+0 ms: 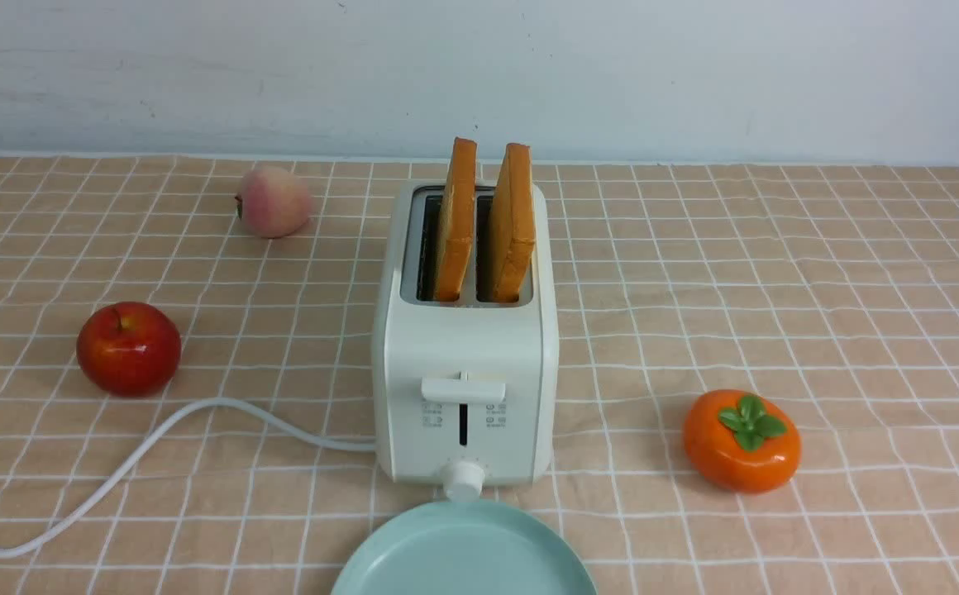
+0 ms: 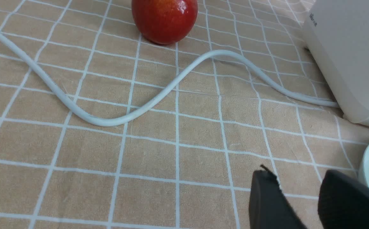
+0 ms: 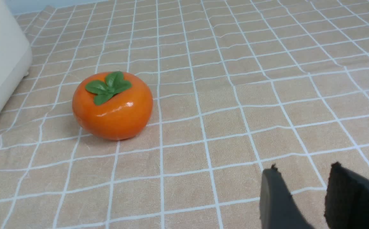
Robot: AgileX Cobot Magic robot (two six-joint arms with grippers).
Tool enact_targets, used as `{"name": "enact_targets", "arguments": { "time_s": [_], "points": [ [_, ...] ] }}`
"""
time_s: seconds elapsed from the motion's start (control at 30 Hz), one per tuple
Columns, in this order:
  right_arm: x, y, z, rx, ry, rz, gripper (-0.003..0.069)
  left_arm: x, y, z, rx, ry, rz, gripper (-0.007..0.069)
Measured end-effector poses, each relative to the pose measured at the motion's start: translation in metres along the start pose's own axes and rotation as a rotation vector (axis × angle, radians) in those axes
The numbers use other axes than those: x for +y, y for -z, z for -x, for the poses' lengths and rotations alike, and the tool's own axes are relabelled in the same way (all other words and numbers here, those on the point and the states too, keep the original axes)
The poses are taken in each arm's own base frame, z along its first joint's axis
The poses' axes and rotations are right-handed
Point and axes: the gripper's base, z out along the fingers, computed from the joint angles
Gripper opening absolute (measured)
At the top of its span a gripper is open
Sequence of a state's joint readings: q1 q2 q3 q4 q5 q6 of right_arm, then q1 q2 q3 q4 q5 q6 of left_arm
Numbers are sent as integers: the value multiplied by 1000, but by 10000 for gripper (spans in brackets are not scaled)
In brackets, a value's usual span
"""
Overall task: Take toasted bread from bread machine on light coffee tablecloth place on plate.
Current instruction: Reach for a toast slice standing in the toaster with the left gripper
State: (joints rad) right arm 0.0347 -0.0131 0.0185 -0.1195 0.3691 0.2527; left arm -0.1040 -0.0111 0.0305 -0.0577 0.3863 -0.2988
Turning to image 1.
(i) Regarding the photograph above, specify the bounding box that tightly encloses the pink peach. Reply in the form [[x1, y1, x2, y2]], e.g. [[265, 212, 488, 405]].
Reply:
[[235, 165, 314, 240]]

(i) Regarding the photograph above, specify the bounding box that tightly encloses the white power cable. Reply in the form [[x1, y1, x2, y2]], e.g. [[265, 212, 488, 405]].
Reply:
[[0, 397, 377, 560]]

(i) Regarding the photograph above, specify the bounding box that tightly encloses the orange persimmon with leaf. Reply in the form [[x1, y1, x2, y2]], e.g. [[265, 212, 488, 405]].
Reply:
[[681, 389, 802, 493]]

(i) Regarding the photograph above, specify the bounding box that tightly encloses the white two-slot toaster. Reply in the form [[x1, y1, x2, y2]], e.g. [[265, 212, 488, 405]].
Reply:
[[370, 180, 560, 502]]

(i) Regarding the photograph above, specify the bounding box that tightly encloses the light green round plate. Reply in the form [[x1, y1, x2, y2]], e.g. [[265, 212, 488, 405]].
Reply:
[[332, 500, 598, 594]]

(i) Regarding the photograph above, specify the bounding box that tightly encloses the toasted bread slice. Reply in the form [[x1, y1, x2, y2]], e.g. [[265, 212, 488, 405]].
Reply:
[[488, 142, 536, 302], [433, 138, 477, 302]]

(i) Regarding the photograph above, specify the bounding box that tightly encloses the red apple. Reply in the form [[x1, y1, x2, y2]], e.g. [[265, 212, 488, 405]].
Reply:
[[75, 302, 182, 397]]

